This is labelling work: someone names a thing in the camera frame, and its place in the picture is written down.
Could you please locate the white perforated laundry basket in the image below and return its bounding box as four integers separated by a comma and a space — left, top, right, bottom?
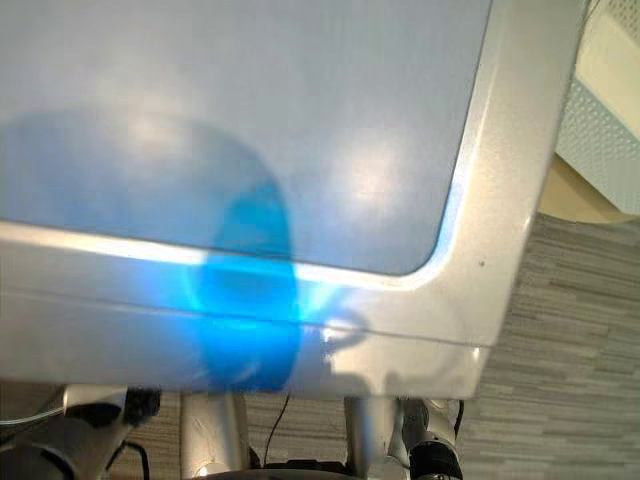
552, 0, 640, 217

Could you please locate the robot right leg silver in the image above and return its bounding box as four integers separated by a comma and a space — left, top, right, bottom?
342, 394, 402, 480

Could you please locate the robot leg silver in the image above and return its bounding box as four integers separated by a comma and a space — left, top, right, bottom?
342, 394, 402, 480
178, 391, 252, 480

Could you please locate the robot left leg silver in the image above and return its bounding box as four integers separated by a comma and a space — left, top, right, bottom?
178, 391, 252, 480

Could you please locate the beige round wooden stool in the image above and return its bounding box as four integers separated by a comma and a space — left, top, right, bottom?
536, 155, 640, 227

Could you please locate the thin black cable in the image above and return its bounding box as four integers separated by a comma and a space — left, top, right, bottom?
263, 393, 293, 463

